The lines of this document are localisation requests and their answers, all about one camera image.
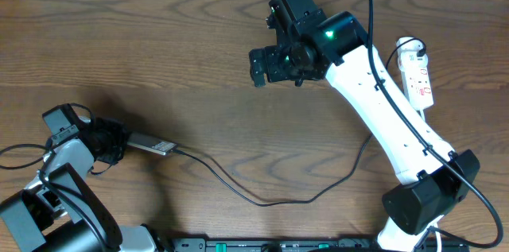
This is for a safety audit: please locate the black USB charging cable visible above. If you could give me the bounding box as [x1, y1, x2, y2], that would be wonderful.
[171, 37, 428, 208]

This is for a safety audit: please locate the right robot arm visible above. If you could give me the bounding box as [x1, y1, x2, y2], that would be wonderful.
[249, 0, 480, 251]

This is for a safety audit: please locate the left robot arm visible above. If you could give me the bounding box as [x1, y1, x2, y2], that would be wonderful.
[1, 103, 166, 251]

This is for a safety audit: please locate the white power strip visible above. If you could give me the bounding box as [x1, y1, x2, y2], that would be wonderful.
[398, 52, 433, 110]

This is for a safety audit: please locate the white power strip cord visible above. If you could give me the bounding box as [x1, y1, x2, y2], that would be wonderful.
[418, 109, 443, 252]

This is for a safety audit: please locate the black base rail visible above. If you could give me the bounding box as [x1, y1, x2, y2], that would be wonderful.
[170, 237, 470, 252]

